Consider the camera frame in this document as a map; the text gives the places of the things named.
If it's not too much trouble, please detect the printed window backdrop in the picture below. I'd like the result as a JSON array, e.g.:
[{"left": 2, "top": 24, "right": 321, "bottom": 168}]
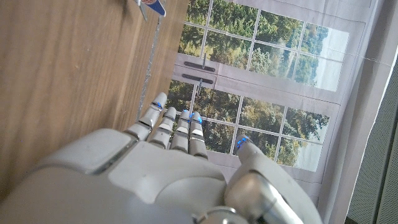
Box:
[{"left": 166, "top": 0, "right": 398, "bottom": 224}]

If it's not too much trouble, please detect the white toy airplane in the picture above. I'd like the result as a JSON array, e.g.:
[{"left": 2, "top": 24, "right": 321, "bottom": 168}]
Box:
[{"left": 136, "top": 0, "right": 167, "bottom": 22}]

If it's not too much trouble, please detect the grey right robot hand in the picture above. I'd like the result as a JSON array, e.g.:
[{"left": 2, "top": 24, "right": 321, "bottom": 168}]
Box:
[{"left": 0, "top": 91, "right": 324, "bottom": 224}]

